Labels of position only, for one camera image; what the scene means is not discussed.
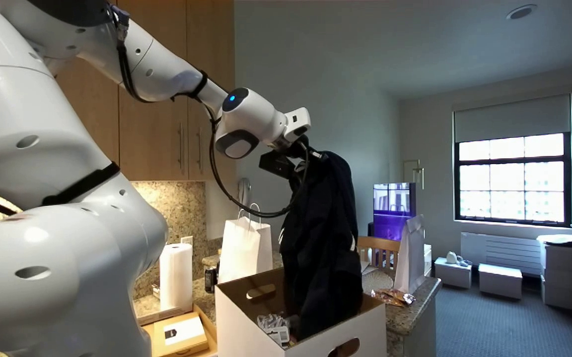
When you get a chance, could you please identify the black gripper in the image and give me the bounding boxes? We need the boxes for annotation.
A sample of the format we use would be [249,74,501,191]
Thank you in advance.
[289,136,323,169]

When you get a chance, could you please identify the navy jacket with white stripes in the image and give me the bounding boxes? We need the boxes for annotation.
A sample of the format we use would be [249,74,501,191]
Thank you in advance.
[279,150,366,344]

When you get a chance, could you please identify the white cardboard box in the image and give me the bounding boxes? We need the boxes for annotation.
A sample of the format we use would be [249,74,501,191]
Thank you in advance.
[213,267,390,357]

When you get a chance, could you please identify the white floor storage box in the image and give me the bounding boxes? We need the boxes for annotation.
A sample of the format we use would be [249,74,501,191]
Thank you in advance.
[477,263,525,302]
[434,253,475,292]

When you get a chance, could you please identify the glowing purple monitor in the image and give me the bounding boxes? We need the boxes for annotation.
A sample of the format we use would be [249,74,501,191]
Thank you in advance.
[372,181,420,243]

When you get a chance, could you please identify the wooden chair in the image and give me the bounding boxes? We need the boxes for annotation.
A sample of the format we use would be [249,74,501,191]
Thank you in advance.
[358,237,402,275]

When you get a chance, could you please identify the wooden upper kitchen cabinets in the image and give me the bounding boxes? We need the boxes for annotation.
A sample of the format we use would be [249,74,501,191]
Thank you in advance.
[54,0,239,185]

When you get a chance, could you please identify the clear plastic bag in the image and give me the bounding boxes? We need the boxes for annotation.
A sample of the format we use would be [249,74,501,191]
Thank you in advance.
[394,217,428,296]

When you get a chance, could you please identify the dark bottle with wooden cap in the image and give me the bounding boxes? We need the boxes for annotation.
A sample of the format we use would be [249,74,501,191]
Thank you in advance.
[203,257,221,296]

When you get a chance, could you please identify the shiny snack wrapper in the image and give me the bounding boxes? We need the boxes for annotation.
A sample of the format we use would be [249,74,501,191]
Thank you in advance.
[372,286,418,308]

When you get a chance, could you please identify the white paper towel roll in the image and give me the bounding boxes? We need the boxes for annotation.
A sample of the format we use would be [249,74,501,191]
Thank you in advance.
[158,243,197,314]

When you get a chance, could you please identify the grey roller blind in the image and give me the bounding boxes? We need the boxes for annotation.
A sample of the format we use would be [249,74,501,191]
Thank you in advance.
[452,94,572,146]

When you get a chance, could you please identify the black framed window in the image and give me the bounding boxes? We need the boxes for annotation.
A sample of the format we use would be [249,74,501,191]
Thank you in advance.
[454,132,572,229]

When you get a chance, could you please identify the wooden tray with label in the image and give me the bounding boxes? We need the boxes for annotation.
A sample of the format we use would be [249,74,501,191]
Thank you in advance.
[144,310,211,357]

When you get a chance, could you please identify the round ceiling light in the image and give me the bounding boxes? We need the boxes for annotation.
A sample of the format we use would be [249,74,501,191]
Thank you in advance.
[505,3,539,25]

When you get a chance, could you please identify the grey printer cabinet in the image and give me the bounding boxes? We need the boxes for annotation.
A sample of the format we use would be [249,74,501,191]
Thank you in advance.
[537,233,572,312]

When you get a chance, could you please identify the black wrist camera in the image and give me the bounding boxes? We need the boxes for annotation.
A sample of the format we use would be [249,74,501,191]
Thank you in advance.
[259,150,297,179]

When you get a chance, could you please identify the white wall radiator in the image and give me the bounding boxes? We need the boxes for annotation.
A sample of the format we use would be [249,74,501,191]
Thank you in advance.
[460,231,545,277]

